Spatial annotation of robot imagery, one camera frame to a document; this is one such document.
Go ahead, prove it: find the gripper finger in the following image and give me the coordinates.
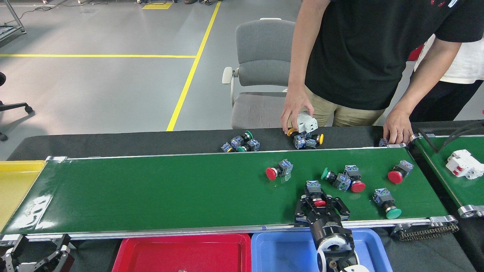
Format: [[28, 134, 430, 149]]
[[321, 195, 351, 223], [0, 236, 29, 272], [295, 193, 322, 227], [26, 233, 75, 272]]

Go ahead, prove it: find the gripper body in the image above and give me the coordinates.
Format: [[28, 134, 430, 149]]
[[308, 212, 353, 242]]

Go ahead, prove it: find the small red push button switch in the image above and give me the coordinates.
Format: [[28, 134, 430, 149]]
[[306, 181, 327, 207]]

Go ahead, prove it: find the white circuit breaker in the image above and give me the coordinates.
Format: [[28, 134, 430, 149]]
[[445, 149, 484, 180], [296, 111, 318, 134]]

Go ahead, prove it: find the blue plastic tray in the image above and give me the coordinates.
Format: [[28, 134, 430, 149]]
[[251, 228, 394, 272]]

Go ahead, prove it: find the yellow plastic tray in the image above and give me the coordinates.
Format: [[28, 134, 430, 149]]
[[0, 161, 47, 233]]

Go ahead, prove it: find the short green conveyor belt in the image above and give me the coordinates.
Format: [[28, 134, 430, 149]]
[[410, 132, 484, 219]]

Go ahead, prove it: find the red plastic tray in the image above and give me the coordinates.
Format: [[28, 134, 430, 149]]
[[112, 233, 252, 272]]

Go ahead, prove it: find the long green conveyor belt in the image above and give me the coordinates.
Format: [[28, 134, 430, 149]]
[[0, 145, 460, 242]]

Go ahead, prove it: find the person's left hand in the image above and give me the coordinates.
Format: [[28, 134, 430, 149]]
[[383, 108, 415, 145]]

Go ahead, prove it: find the person's right hand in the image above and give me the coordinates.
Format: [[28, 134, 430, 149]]
[[281, 91, 315, 135]]

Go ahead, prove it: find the black office chair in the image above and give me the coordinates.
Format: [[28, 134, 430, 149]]
[[0, 72, 34, 141]]

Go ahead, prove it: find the person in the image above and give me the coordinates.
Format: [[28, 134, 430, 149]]
[[281, 0, 484, 144], [408, 33, 484, 123]]

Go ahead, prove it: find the grey office chair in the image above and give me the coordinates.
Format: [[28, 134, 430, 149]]
[[222, 18, 299, 130]]

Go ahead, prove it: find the metal rack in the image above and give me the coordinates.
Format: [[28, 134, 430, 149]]
[[0, 0, 27, 42]]

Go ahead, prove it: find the black drive chain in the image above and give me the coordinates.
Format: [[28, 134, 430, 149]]
[[391, 221, 460, 242]]

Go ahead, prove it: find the black cable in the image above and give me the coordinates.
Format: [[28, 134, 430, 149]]
[[418, 120, 484, 153]]

